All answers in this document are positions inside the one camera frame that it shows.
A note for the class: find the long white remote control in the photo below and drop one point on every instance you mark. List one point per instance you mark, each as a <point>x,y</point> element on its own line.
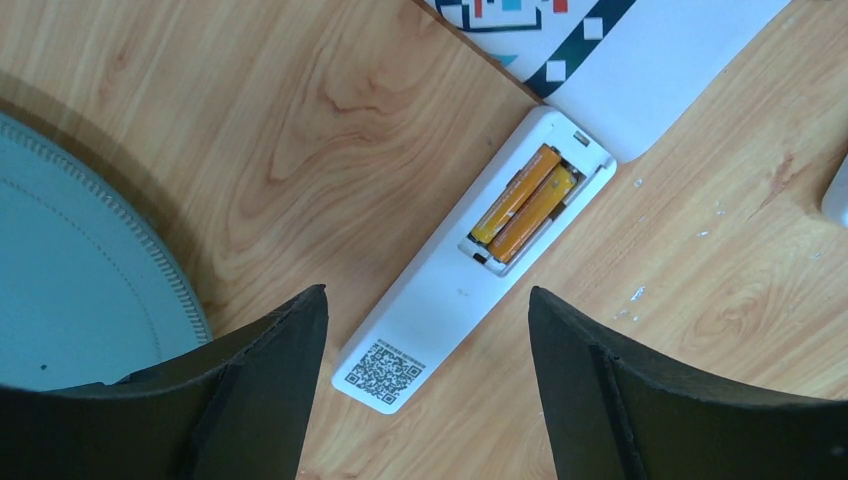
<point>454,281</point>

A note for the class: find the short white remote control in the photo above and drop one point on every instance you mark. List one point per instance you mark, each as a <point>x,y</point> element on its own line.
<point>834,205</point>

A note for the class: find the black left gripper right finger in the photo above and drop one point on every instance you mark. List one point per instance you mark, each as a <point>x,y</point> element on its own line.
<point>617,409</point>

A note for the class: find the teal round plate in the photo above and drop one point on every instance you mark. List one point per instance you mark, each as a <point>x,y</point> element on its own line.
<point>89,292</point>

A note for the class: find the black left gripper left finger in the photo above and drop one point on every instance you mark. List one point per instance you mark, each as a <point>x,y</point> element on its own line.
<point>235,408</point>

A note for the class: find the white patterned placemat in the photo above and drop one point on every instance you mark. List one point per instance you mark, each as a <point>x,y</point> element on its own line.
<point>623,70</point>

